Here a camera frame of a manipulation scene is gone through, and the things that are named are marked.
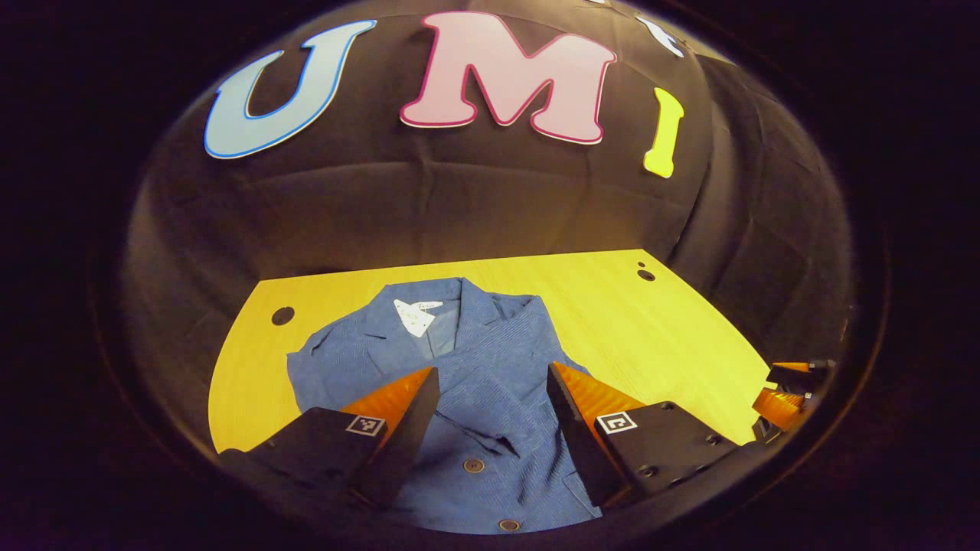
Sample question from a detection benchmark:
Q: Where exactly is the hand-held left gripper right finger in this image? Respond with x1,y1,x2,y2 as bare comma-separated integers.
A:
546,361,755,510

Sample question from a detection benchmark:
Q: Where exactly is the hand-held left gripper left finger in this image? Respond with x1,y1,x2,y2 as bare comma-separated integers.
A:
218,366,441,510

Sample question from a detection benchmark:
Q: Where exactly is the black backdrop cloth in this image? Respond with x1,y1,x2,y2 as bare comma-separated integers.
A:
122,0,854,452

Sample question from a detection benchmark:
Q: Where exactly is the blue button shirt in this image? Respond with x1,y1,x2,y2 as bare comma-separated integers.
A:
287,277,613,535

